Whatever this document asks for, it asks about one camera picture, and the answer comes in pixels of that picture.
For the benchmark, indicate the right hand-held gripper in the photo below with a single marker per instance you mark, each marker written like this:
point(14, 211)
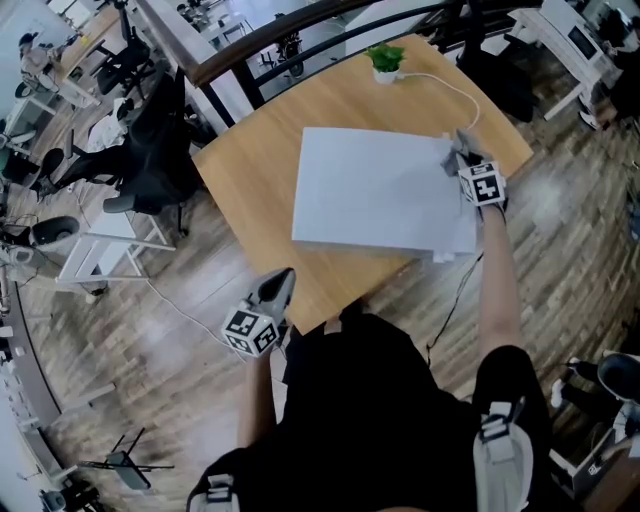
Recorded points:
point(482, 185)

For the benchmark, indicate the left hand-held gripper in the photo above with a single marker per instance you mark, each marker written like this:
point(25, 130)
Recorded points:
point(250, 332)

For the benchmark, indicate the large white box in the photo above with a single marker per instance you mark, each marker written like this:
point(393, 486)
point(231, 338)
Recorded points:
point(375, 190)

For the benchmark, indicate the person's left forearm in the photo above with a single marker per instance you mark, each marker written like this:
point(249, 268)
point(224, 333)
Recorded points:
point(257, 400)

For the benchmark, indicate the person's right forearm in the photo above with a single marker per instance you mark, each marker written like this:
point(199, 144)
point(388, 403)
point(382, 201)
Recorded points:
point(500, 290)

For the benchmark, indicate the black swivel chair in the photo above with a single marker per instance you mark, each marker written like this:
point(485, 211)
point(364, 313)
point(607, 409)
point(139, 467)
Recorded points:
point(500, 85)

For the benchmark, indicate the potted green plant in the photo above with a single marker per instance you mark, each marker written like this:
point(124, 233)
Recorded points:
point(385, 62)

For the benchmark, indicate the white side table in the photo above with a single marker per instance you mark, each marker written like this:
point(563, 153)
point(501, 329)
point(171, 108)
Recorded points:
point(550, 35)

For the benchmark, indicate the person's black shirt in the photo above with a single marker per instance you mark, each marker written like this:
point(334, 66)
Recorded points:
point(370, 420)

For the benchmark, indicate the small white oven, dark door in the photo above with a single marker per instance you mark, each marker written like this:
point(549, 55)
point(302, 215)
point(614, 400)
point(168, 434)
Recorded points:
point(582, 42)

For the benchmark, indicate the large black office chair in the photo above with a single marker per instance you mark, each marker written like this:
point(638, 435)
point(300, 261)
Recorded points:
point(155, 160)

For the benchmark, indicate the black folded stand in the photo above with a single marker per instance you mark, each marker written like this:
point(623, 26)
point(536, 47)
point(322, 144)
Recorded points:
point(130, 467)

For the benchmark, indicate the white garment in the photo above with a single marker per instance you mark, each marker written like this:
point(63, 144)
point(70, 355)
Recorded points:
point(107, 130)

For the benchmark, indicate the black mesh desk chair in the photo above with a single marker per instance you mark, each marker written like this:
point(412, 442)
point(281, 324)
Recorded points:
point(125, 60)

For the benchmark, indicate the white frame stool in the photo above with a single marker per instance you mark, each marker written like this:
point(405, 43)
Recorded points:
point(112, 225)

